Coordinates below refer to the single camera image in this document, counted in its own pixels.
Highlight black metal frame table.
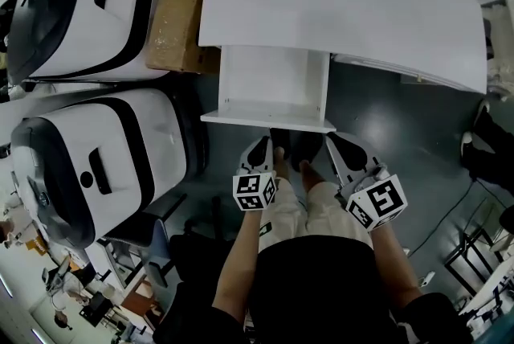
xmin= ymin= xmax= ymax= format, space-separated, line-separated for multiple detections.
xmin=443 ymin=199 xmax=514 ymax=297

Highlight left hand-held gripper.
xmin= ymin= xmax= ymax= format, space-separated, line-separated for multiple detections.
xmin=232 ymin=135 xmax=279 ymax=212

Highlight white black delivery robot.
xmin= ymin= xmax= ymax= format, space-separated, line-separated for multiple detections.
xmin=10 ymin=87 xmax=210 ymax=252
xmin=6 ymin=0 xmax=168 ymax=84

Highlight person's left forearm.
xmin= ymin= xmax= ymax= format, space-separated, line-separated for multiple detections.
xmin=211 ymin=209 xmax=264 ymax=320

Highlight person's right leg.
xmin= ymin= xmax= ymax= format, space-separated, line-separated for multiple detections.
xmin=299 ymin=159 xmax=327 ymax=186

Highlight brown cardboard box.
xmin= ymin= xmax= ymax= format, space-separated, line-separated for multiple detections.
xmin=144 ymin=0 xmax=222 ymax=76

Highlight person's right forearm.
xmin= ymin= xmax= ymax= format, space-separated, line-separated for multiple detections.
xmin=371 ymin=227 xmax=423 ymax=309

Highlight black floor cable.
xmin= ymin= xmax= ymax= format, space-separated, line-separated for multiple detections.
xmin=409 ymin=179 xmax=479 ymax=256

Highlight person's left leg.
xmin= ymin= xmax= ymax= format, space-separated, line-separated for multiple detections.
xmin=274 ymin=147 xmax=292 ymax=183

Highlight person's right black shoe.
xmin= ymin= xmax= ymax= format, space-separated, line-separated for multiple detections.
xmin=291 ymin=131 xmax=324 ymax=171

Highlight blue chair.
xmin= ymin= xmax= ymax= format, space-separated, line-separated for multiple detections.
xmin=104 ymin=193 xmax=190 ymax=289

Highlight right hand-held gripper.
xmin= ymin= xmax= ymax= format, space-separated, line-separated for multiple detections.
xmin=324 ymin=132 xmax=409 ymax=233

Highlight white desk with drawers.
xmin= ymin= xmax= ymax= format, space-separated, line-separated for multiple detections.
xmin=198 ymin=0 xmax=489 ymax=95

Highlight person's left black shoe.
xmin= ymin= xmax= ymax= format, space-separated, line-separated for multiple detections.
xmin=269 ymin=128 xmax=292 ymax=163

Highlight white ornate dressing table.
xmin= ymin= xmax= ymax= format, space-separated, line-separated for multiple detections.
xmin=479 ymin=0 xmax=514 ymax=99

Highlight white table with black frame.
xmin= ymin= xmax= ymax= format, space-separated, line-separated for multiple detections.
xmin=457 ymin=256 xmax=514 ymax=334

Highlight white panelled drawer front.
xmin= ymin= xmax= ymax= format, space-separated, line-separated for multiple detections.
xmin=331 ymin=52 xmax=487 ymax=95

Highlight person's beige shorts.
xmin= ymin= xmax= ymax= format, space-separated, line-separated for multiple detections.
xmin=259 ymin=177 xmax=375 ymax=252

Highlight person's black shoe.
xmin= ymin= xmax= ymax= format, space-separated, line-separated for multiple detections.
xmin=291 ymin=131 xmax=324 ymax=171
xmin=269 ymin=128 xmax=292 ymax=163

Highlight person's leg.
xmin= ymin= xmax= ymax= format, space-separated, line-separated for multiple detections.
xmin=274 ymin=147 xmax=292 ymax=183
xmin=299 ymin=159 xmax=327 ymax=186

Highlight person's black shirt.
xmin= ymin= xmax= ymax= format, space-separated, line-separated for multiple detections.
xmin=154 ymin=235 xmax=475 ymax=344

